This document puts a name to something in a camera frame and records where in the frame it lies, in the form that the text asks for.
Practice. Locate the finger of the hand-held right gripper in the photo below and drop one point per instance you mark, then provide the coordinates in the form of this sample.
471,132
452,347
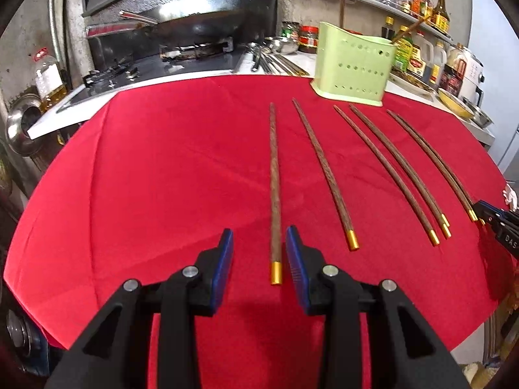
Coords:
492,212

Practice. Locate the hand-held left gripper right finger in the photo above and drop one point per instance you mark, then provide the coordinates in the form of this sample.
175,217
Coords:
295,263

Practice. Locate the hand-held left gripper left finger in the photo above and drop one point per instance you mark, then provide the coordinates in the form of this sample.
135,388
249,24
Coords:
226,259

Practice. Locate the green perforated utensil holder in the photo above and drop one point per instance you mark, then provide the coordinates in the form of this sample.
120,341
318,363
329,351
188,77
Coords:
344,77

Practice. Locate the pile of metal utensils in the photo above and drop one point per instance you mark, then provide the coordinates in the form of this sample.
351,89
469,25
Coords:
267,63

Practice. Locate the white plastic hook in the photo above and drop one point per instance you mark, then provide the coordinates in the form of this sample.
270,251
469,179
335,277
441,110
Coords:
511,195

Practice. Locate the large steel bowl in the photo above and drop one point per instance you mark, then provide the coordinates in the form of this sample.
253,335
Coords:
478,115

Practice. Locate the red tablecloth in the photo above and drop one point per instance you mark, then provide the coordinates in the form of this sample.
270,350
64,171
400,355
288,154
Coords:
162,170

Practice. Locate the yellow bowl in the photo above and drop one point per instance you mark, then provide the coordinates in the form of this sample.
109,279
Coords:
454,103

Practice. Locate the white kitchen appliance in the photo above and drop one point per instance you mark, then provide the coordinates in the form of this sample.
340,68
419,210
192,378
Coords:
472,75

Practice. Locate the dark bottle with red label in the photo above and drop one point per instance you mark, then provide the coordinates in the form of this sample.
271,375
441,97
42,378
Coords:
452,75

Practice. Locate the white refrigerator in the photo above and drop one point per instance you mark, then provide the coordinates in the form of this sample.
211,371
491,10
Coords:
494,69

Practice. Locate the plate of food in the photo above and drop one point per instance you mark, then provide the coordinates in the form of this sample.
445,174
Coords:
411,82

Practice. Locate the clear plastic jug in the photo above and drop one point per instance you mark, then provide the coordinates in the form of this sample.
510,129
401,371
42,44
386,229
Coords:
438,65

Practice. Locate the red-labelled oil jug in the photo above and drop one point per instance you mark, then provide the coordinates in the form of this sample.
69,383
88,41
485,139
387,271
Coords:
419,63

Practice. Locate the green-labelled bottle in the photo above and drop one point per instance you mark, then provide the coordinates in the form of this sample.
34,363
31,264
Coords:
404,52

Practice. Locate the black gas stove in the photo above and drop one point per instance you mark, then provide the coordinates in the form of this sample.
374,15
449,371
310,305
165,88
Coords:
162,69

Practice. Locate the tall dark yellow-capped bottle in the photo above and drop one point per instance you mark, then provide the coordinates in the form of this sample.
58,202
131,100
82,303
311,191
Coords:
441,14

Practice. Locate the dark soy sauce bottle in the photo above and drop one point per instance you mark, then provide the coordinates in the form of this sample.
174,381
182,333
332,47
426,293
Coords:
388,28

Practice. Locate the small stainless steel bowl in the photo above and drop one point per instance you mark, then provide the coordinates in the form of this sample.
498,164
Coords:
282,45

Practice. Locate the round metal knob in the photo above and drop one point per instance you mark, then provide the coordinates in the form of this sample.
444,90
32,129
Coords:
18,330

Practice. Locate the red sauce jar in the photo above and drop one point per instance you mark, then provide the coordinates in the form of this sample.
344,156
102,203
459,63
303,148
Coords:
308,39

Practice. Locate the green-lidded jar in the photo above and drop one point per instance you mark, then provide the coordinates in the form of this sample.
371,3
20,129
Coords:
290,32

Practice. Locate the black wok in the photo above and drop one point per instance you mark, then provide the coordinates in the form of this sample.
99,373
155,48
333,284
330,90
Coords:
202,26

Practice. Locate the plastic cooking oil bottle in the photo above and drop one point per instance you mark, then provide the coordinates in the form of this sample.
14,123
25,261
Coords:
49,83

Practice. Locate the grey metal pipe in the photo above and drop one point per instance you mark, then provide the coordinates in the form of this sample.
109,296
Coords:
56,12

